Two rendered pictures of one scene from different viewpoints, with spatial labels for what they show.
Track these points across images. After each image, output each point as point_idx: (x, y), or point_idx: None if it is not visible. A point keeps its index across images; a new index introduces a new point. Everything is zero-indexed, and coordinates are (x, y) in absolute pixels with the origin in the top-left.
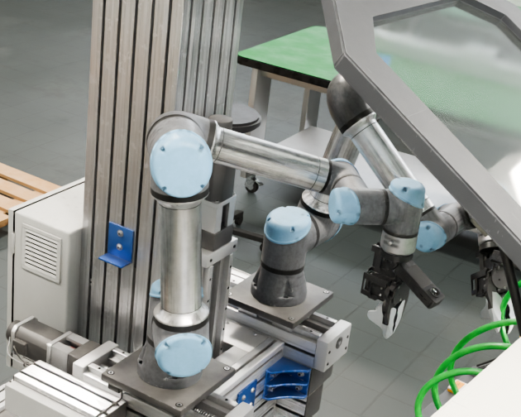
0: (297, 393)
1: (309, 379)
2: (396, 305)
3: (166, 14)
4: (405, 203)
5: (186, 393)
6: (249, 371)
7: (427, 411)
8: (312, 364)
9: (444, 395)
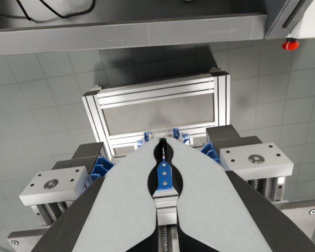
0: (103, 163)
1: (92, 167)
2: (150, 248)
3: None
4: None
5: (290, 218)
6: (156, 202)
7: (49, 45)
8: (88, 178)
9: None
